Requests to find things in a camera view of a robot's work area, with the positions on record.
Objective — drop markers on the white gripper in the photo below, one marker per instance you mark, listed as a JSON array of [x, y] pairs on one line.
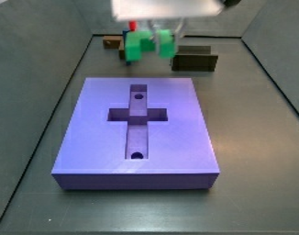
[[164, 9]]

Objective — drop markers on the green U-shaped block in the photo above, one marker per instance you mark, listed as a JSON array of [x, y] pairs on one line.
[[144, 41]]

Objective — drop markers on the dark angled fixture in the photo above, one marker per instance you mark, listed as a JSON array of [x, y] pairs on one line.
[[193, 59]]

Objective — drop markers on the purple board with cross slot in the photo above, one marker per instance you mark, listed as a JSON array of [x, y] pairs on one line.
[[136, 136]]

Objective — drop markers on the red hexagonal peg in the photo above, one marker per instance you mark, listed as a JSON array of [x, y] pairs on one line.
[[132, 25]]

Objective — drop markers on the brown cross-shaped block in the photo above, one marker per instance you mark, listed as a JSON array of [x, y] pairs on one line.
[[114, 42]]

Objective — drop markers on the blue hexagonal peg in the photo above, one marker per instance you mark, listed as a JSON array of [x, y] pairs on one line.
[[124, 38]]

